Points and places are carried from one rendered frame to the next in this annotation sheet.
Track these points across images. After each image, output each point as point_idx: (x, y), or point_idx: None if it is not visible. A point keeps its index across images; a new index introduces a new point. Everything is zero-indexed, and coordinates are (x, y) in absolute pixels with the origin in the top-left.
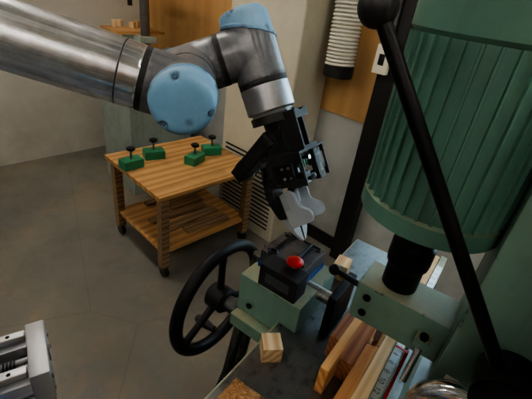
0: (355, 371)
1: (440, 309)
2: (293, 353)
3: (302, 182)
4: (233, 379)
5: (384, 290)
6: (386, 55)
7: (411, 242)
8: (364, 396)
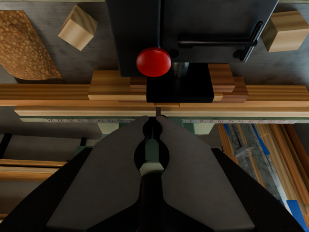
0: (118, 102)
1: None
2: (105, 41)
3: None
4: (18, 9)
5: (141, 171)
6: None
7: None
8: (101, 115)
